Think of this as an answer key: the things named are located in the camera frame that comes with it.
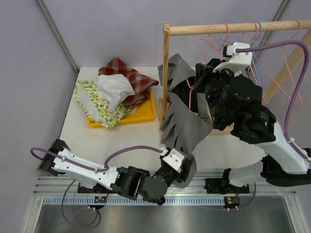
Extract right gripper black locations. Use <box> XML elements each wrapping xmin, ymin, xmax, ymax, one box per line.
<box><xmin>193</xmin><ymin>59</ymin><xmax>238</xmax><ymax>127</ymax></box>

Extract grey skirt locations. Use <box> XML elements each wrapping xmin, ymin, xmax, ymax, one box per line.
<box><xmin>157</xmin><ymin>53</ymin><xmax>214</xmax><ymax>189</ymax></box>

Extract red plaid skirt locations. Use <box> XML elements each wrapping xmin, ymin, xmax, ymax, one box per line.
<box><xmin>99</xmin><ymin>57</ymin><xmax>159</xmax><ymax>109</ymax></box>

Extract blue hanger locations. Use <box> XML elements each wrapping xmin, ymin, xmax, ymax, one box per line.
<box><xmin>216</xmin><ymin>20</ymin><xmax>271</xmax><ymax>106</ymax></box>

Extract white skirt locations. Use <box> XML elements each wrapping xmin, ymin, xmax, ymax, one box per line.
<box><xmin>94</xmin><ymin>74</ymin><xmax>135</xmax><ymax>112</ymax></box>

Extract lemon print skirt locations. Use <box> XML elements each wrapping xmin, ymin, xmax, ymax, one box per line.
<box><xmin>73</xmin><ymin>81</ymin><xmax>128</xmax><ymax>129</ymax></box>

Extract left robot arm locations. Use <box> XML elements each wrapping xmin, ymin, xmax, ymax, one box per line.
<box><xmin>30</xmin><ymin>139</ymin><xmax>197</xmax><ymax>205</ymax></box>

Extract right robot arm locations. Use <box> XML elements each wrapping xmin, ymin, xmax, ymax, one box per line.
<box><xmin>195</xmin><ymin>58</ymin><xmax>311</xmax><ymax>194</ymax></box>

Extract yellow plastic tray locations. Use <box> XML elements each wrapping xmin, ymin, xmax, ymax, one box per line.
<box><xmin>86</xmin><ymin>87</ymin><xmax>156</xmax><ymax>127</ymax></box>

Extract wooden clothes rack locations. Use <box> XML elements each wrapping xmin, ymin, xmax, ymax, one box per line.
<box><xmin>158</xmin><ymin>19</ymin><xmax>311</xmax><ymax>136</ymax></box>

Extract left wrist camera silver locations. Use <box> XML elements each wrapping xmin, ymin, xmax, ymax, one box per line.
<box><xmin>160</xmin><ymin>148</ymin><xmax>187</xmax><ymax>173</ymax></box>

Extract aluminium rail frame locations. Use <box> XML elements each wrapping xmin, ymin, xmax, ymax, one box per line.
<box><xmin>34</xmin><ymin>132</ymin><xmax>302</xmax><ymax>207</ymax></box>

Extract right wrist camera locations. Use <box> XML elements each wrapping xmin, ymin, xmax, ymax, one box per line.
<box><xmin>213</xmin><ymin>42</ymin><xmax>252</xmax><ymax>73</ymax></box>

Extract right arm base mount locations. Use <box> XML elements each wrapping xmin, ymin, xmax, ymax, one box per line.
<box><xmin>205</xmin><ymin>166</ymin><xmax>265</xmax><ymax>195</ymax></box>

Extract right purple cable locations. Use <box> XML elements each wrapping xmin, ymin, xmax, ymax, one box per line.
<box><xmin>237</xmin><ymin>40</ymin><xmax>311</xmax><ymax>161</ymax></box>

